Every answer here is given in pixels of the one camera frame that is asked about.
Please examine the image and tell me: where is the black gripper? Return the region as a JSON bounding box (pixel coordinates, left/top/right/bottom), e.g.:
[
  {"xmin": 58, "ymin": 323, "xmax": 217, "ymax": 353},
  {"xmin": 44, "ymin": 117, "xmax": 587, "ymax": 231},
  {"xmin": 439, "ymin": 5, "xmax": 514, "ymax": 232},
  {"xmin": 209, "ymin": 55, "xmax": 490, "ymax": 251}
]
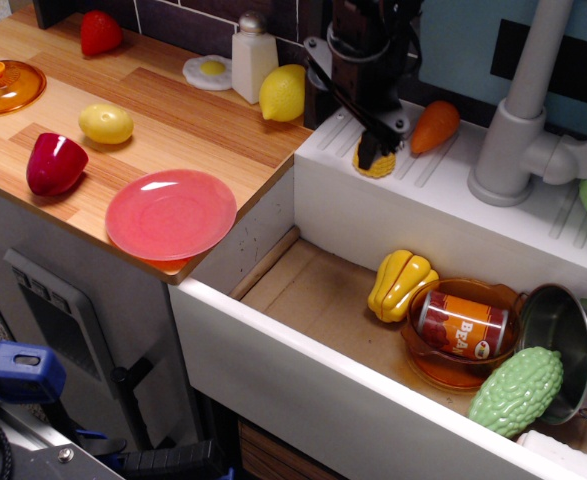
[{"xmin": 303, "ymin": 35, "xmax": 411, "ymax": 170}]

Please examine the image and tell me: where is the yellow toy corn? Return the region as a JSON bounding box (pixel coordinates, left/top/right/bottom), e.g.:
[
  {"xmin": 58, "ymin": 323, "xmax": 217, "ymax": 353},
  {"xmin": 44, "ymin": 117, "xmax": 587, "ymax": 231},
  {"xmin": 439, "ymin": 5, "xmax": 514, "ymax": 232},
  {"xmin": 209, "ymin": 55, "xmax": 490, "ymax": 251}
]
[{"xmin": 352, "ymin": 141, "xmax": 396, "ymax": 178}]

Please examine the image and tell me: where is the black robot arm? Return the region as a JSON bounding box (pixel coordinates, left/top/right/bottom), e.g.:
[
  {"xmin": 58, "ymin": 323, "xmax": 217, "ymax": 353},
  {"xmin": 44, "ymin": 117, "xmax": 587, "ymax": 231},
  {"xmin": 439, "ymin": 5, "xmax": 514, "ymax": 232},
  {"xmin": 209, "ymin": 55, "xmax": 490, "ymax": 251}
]
[{"xmin": 304, "ymin": 1, "xmax": 421, "ymax": 178}]

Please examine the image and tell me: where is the pink plastic plate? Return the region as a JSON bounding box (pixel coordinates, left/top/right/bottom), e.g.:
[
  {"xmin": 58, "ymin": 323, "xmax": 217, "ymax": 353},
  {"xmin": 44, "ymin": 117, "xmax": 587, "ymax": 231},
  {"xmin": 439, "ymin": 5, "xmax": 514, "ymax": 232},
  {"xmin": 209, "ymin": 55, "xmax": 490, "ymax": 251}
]
[{"xmin": 105, "ymin": 169, "xmax": 237, "ymax": 261}]

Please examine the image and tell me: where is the yellow toy lemon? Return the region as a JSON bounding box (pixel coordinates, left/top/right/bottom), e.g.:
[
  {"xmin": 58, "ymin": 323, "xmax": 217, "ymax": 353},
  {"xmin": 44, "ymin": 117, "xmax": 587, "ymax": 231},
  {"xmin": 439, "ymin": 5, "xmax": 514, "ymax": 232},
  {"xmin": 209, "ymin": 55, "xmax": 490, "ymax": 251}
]
[{"xmin": 259, "ymin": 64, "xmax": 306, "ymax": 122}]

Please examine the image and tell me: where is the orange toy carrot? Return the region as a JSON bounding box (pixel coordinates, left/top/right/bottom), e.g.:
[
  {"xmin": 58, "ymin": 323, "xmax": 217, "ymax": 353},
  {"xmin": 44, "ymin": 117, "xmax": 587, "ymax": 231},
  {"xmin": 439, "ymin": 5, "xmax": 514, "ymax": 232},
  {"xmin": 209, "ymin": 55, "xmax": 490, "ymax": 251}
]
[{"xmin": 411, "ymin": 100, "xmax": 461, "ymax": 154}]

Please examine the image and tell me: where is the white salt shaker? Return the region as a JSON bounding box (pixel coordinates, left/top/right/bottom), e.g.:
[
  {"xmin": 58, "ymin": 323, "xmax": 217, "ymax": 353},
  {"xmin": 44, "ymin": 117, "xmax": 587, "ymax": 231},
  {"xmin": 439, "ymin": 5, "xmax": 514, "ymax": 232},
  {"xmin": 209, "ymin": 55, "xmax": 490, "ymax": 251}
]
[{"xmin": 232, "ymin": 10, "xmax": 279, "ymax": 105}]

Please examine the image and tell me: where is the white toy fried egg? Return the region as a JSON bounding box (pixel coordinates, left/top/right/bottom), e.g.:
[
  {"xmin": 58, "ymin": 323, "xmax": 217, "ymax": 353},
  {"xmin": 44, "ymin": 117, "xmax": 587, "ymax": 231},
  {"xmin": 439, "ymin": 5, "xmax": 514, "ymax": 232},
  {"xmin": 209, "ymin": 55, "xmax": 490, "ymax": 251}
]
[{"xmin": 182, "ymin": 55, "xmax": 232, "ymax": 91}]

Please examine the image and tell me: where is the yellow toy bell pepper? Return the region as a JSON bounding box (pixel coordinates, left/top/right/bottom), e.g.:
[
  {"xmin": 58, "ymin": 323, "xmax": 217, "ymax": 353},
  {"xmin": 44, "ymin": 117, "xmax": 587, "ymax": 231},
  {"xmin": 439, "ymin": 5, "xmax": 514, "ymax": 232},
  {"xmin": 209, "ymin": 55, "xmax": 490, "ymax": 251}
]
[{"xmin": 367, "ymin": 250, "xmax": 439, "ymax": 323}]

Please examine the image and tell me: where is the grey toy faucet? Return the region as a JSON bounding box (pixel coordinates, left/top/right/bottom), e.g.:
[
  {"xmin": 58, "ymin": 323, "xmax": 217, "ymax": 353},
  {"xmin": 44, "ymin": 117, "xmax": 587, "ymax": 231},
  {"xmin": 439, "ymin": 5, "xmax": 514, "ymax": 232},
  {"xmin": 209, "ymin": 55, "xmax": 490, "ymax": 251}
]
[{"xmin": 467, "ymin": 1, "xmax": 587, "ymax": 207}]

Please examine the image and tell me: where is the red beans can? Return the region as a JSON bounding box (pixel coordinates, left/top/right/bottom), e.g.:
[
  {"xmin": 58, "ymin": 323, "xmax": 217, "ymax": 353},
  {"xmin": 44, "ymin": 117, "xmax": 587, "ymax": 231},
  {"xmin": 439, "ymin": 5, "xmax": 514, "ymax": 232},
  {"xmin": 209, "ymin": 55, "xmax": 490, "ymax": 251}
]
[{"xmin": 417, "ymin": 290, "xmax": 509, "ymax": 361}]

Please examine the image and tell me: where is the yellow toy potato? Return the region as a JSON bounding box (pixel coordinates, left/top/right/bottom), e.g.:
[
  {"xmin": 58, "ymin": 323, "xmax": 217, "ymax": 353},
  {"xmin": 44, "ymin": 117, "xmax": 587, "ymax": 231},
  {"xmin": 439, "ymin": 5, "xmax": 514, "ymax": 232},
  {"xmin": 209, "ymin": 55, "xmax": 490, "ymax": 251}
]
[{"xmin": 78, "ymin": 104, "xmax": 134, "ymax": 145}]

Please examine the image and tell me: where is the red toy strawberry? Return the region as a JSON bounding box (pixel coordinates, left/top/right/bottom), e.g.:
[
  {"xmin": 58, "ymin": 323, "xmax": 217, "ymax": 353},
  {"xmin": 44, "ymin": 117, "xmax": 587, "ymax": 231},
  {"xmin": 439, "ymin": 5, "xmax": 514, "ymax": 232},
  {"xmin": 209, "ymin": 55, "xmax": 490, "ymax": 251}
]
[{"xmin": 80, "ymin": 10, "xmax": 123, "ymax": 56}]

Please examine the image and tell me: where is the orange transparent pot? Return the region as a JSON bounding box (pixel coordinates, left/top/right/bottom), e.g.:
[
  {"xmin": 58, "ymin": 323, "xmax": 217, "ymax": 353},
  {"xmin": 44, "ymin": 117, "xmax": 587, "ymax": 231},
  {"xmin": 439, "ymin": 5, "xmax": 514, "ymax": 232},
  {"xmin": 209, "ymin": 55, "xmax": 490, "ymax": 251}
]
[{"xmin": 402, "ymin": 278, "xmax": 520, "ymax": 391}]

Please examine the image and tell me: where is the stainless steel pot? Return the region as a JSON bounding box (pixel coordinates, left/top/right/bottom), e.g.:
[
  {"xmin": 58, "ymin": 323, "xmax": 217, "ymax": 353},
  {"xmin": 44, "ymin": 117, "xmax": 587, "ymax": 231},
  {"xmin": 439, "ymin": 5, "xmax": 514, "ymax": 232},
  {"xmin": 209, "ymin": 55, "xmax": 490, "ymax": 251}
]
[{"xmin": 518, "ymin": 284, "xmax": 587, "ymax": 425}]

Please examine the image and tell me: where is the red toy bell pepper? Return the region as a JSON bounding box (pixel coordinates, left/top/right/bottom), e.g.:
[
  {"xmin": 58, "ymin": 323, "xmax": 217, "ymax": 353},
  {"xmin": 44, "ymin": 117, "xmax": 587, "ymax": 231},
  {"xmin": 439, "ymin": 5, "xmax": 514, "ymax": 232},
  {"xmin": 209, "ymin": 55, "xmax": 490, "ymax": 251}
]
[{"xmin": 26, "ymin": 132, "xmax": 89, "ymax": 196}]

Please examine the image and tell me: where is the green toy bitter melon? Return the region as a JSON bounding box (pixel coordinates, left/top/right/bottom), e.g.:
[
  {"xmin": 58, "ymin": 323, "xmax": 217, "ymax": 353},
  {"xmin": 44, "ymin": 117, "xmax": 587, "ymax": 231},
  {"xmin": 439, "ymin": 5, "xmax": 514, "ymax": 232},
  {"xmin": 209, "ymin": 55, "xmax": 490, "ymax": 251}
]
[{"xmin": 467, "ymin": 346, "xmax": 564, "ymax": 438}]

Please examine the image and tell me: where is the orange transparent pot lid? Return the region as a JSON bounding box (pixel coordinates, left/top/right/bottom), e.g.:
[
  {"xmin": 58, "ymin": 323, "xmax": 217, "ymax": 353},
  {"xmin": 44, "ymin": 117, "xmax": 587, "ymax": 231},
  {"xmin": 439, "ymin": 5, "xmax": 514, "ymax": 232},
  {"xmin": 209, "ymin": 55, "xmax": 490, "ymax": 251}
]
[{"xmin": 0, "ymin": 60, "xmax": 47, "ymax": 115}]

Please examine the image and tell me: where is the blue clamp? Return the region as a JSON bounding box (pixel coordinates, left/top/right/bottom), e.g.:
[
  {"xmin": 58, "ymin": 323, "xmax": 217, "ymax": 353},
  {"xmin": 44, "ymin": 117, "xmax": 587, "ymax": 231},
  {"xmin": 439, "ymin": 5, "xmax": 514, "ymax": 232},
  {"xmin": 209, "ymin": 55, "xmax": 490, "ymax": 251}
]
[{"xmin": 0, "ymin": 341, "xmax": 67, "ymax": 404}]

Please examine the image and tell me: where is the white sponge block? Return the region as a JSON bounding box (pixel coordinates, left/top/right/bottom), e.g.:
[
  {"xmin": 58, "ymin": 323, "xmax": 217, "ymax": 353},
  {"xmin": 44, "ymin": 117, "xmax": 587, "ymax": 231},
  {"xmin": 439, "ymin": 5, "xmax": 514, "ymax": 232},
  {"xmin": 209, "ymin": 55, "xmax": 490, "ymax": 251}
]
[{"xmin": 516, "ymin": 430, "xmax": 587, "ymax": 479}]

